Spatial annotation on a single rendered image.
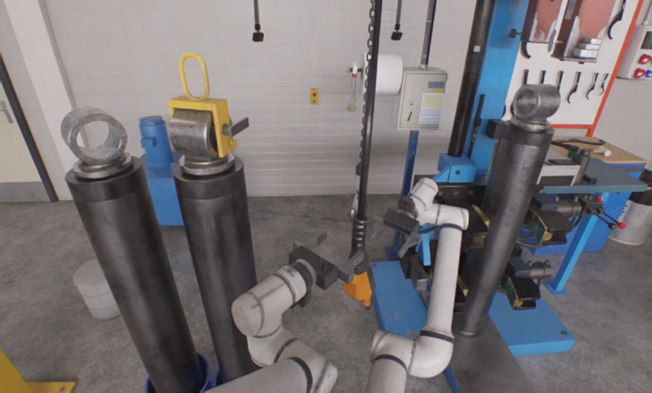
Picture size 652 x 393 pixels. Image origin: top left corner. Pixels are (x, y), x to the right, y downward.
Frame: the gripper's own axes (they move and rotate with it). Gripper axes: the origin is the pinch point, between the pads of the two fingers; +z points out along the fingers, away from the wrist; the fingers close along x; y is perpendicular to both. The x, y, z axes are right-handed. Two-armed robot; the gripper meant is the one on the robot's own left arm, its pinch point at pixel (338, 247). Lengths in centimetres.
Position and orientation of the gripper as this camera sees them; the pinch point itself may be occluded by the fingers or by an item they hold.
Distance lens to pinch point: 93.7
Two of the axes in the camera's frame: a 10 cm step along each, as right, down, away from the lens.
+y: 0.2, -8.8, -4.8
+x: -7.6, -3.3, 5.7
